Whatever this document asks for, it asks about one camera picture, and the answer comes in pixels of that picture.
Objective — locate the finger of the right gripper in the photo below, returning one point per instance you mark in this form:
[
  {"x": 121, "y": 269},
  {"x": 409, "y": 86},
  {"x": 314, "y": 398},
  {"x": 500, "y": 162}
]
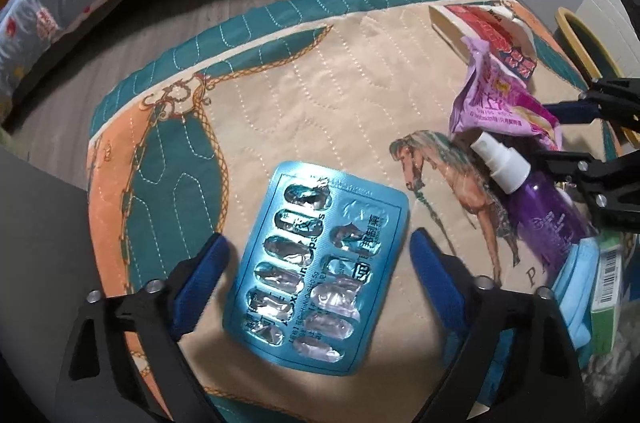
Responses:
[
  {"x": 570, "y": 111},
  {"x": 563, "y": 166}
]

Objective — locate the quilted horse pattern rug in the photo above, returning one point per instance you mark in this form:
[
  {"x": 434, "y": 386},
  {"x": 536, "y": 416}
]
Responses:
[{"x": 186, "y": 146}]

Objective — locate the pink purple snack wrapper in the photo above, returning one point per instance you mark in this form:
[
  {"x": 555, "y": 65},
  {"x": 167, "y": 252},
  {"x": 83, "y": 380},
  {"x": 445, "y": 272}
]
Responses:
[{"x": 494, "y": 100}]

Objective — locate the purple spray bottle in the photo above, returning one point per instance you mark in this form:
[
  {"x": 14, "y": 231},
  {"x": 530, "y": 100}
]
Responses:
[{"x": 543, "y": 216}]

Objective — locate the green white medicine box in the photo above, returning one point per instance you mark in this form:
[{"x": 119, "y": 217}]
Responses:
[{"x": 605, "y": 305}]

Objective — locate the blue pill blister pack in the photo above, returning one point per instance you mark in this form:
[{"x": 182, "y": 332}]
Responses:
[{"x": 316, "y": 269}]

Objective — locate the red white torn box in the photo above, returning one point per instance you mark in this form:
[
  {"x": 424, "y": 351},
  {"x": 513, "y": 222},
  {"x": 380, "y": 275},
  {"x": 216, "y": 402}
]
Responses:
[{"x": 510, "y": 39}]

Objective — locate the white fluffy rug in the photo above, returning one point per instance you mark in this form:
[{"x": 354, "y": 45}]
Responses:
[{"x": 605, "y": 373}]

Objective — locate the yellow rim teal trash bin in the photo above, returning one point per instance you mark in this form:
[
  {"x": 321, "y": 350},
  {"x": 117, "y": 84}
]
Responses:
[{"x": 590, "y": 47}]

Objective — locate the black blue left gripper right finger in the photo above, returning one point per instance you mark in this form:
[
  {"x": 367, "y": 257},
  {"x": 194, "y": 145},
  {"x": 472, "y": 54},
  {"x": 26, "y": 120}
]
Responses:
[{"x": 515, "y": 363}]

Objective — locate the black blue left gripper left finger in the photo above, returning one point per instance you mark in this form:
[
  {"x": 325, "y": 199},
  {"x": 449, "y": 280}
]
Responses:
[{"x": 122, "y": 361}]

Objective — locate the light blue face mask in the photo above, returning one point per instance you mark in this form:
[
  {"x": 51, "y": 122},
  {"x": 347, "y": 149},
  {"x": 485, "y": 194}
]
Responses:
[{"x": 573, "y": 290}]

